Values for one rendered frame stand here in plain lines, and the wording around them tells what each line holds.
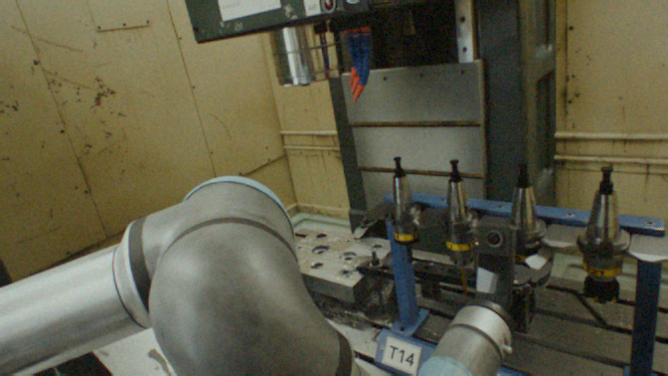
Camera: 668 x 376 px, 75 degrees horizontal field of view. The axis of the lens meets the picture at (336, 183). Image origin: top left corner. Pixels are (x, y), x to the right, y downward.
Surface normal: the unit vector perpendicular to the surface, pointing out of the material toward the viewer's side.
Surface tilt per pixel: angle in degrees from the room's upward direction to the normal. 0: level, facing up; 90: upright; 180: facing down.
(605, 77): 90
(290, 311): 53
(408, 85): 90
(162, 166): 90
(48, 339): 88
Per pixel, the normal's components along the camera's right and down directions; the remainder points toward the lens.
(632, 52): -0.59, 0.36
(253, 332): 0.25, -0.35
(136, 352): 0.17, -0.81
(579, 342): -0.17, -0.93
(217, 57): 0.79, 0.07
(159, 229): -0.22, -0.69
